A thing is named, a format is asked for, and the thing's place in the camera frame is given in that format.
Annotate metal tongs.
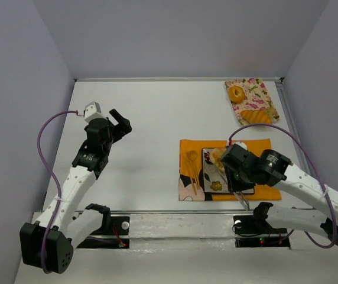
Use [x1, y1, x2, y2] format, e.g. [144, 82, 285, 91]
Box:
[215, 166, 250, 211]

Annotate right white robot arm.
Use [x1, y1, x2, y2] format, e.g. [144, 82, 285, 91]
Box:
[220, 143, 338, 246]

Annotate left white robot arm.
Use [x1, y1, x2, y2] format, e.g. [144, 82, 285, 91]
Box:
[19, 102, 132, 274]

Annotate striped orange bread loaf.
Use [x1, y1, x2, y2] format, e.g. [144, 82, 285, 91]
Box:
[239, 109, 272, 125]

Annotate round orange donut bread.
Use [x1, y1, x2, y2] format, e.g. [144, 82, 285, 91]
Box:
[227, 86, 245, 104]

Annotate square floral ceramic plate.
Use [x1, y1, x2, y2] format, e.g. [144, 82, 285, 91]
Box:
[201, 147, 256, 195]

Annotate orange plastic spoon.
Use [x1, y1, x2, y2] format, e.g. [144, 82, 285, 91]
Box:
[187, 150, 200, 190]

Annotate orange placemat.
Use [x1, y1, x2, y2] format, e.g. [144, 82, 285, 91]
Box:
[178, 138, 282, 201]

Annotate floral cloth mat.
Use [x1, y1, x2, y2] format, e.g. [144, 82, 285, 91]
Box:
[225, 78, 280, 126]

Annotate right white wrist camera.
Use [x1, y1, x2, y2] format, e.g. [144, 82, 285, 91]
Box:
[227, 141, 248, 151]

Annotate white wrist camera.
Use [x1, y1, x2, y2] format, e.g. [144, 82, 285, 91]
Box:
[83, 101, 105, 123]
[227, 141, 248, 151]

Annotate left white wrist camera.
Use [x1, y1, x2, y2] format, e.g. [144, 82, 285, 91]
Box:
[83, 101, 105, 123]

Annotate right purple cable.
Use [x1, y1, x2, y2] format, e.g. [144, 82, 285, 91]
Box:
[226, 123, 338, 249]

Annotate purple cable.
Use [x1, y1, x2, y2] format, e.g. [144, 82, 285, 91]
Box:
[37, 110, 80, 273]
[226, 123, 338, 249]

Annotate aluminium table edge rail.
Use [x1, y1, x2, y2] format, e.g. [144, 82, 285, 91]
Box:
[73, 76, 285, 83]

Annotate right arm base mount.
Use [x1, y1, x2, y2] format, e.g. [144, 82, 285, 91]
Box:
[232, 215, 291, 248]

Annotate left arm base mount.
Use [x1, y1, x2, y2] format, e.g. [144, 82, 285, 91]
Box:
[77, 215, 130, 249]

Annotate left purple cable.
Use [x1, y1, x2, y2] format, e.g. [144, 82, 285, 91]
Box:
[37, 110, 80, 273]

